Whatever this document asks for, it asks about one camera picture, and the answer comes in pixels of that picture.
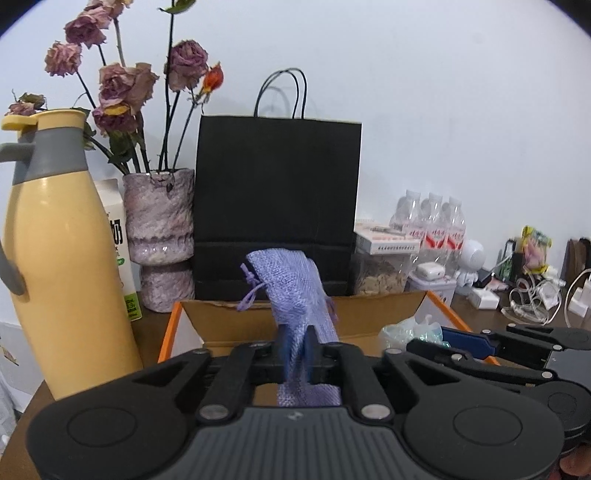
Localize lavender drawstring pouch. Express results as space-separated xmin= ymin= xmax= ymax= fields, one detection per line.
xmin=238 ymin=248 xmax=341 ymax=407

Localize green iridescent bag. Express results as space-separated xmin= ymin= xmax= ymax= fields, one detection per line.
xmin=378 ymin=314 xmax=450 ymax=351

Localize orange red cardboard box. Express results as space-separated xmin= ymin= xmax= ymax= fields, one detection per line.
xmin=156 ymin=290 xmax=502 ymax=368

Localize clear snack container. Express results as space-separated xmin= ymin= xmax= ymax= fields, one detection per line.
xmin=353 ymin=251 xmax=412 ymax=296

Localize middle water bottle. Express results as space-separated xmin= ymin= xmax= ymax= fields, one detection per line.
xmin=420 ymin=193 xmax=448 ymax=266

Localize water bottle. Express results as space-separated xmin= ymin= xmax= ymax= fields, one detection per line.
xmin=443 ymin=197 xmax=466 ymax=276
xmin=390 ymin=190 xmax=425 ymax=242
xmin=420 ymin=193 xmax=448 ymax=266

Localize right water bottle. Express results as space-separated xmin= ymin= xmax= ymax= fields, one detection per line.
xmin=443 ymin=197 xmax=466 ymax=276

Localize colourful snack packet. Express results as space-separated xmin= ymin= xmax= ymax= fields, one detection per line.
xmin=521 ymin=226 xmax=552 ymax=275

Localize white red flat box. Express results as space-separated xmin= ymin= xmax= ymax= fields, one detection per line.
xmin=353 ymin=222 xmax=421 ymax=256

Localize left water bottle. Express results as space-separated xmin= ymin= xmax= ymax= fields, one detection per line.
xmin=390 ymin=190 xmax=425 ymax=242

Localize black paper shopping bag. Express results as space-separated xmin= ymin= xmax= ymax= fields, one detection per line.
xmin=192 ymin=67 xmax=362 ymax=301

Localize purple textured vase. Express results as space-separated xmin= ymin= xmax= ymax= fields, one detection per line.
xmin=123 ymin=168 xmax=194 ymax=313

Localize milk carton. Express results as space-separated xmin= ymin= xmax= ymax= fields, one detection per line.
xmin=94 ymin=179 xmax=142 ymax=322

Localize yellow thermos jug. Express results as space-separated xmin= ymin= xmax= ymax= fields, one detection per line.
xmin=1 ymin=109 xmax=142 ymax=399

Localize dried rose bouquet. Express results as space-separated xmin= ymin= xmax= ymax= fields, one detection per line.
xmin=5 ymin=0 xmax=226 ymax=176

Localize white charger cables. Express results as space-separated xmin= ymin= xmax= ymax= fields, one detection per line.
xmin=500 ymin=269 xmax=591 ymax=331

